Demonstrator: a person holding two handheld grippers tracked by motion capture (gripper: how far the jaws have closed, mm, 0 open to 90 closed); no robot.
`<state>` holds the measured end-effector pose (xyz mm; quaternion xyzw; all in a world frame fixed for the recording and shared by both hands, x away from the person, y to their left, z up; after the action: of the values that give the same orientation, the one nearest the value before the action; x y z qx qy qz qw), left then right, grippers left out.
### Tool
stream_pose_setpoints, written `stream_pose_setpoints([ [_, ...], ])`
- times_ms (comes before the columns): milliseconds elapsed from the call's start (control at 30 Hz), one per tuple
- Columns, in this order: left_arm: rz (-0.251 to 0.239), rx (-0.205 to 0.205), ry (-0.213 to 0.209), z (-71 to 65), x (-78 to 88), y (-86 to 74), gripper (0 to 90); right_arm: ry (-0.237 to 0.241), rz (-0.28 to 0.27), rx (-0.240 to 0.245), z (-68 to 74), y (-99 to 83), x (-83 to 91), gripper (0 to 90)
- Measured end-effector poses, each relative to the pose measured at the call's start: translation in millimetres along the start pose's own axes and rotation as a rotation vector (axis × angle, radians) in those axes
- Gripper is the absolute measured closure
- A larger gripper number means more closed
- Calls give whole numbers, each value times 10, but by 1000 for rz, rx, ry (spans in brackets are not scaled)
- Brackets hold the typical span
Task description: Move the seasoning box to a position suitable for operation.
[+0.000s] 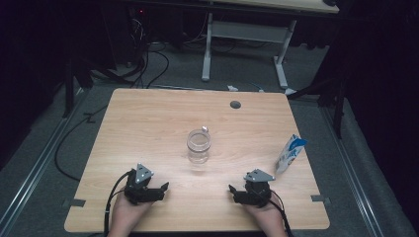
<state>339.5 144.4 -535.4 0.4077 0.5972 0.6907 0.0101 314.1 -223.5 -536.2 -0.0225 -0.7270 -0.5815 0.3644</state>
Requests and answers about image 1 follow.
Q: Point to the person's left hand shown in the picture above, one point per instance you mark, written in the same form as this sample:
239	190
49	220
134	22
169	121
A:
126	214

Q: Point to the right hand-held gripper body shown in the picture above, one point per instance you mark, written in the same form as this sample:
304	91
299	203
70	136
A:
258	191

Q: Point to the beige desk with white frame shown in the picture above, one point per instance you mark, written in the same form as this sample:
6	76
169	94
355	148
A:
247	31

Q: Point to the white and blue pouch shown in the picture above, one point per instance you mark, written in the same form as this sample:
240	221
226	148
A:
290	154

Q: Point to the metal floor rail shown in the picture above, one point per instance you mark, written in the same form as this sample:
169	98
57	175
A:
39	164
349	171

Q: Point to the person's right hand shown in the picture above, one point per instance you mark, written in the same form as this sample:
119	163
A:
270	215

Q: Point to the black metal stand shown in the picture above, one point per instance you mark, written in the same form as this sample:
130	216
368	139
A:
68	89
338	108

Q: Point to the clear glass jar with lid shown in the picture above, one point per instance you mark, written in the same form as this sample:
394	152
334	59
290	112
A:
198	144

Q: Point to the grey tape piece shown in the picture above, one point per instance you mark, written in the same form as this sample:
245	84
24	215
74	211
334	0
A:
320	198
76	202

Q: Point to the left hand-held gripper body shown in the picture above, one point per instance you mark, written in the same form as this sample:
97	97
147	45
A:
143	173

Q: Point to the black tape piece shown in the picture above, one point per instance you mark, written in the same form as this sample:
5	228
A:
89	118

